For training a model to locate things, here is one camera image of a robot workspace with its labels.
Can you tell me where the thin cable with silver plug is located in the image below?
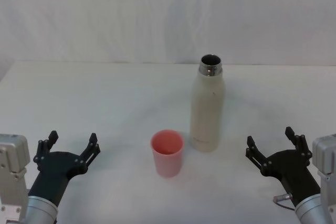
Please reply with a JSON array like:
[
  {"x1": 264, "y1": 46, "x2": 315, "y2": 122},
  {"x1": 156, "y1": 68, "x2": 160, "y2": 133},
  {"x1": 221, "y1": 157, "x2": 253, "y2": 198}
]
[{"x1": 272, "y1": 193, "x2": 297, "y2": 211}]

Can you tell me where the cream vacuum bottle steel neck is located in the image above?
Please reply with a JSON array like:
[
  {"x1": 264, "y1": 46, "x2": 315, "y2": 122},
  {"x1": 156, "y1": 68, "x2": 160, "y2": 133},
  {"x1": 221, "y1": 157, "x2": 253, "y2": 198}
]
[{"x1": 190, "y1": 54, "x2": 227, "y2": 153}]

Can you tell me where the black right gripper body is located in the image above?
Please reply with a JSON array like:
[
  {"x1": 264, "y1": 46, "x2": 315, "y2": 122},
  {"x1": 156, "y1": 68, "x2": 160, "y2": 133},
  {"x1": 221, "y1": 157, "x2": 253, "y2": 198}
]
[{"x1": 260, "y1": 150, "x2": 321, "y2": 207}]

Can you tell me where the white tablecloth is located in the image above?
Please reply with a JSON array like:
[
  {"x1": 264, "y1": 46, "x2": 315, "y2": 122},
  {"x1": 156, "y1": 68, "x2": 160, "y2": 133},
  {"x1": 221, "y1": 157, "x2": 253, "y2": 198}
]
[{"x1": 0, "y1": 60, "x2": 336, "y2": 224}]

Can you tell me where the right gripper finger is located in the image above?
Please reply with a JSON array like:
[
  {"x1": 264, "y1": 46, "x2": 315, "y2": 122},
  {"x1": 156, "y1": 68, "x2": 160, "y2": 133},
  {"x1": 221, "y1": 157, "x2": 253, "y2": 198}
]
[
  {"x1": 245, "y1": 135, "x2": 269, "y2": 172},
  {"x1": 285, "y1": 126, "x2": 313, "y2": 162}
]

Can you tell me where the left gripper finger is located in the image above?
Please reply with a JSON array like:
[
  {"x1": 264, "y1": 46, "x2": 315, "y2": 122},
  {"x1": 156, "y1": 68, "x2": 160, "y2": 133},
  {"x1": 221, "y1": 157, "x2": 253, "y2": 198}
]
[
  {"x1": 77, "y1": 132, "x2": 101, "y2": 169},
  {"x1": 33, "y1": 130, "x2": 59, "y2": 164}
]

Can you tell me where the pink plastic cup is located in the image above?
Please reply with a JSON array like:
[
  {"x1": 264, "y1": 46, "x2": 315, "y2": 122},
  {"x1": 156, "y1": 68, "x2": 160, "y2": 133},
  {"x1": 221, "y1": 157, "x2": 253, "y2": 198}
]
[{"x1": 150, "y1": 129, "x2": 185, "y2": 179}]

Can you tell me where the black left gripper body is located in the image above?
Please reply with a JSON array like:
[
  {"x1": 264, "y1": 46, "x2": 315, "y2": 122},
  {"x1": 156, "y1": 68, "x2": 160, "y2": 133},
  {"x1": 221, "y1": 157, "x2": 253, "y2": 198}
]
[{"x1": 28, "y1": 151, "x2": 88, "y2": 206}]

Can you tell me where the white curtain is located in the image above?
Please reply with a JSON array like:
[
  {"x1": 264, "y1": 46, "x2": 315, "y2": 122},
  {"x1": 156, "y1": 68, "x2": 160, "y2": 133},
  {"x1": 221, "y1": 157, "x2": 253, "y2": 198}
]
[{"x1": 0, "y1": 0, "x2": 336, "y2": 65}]

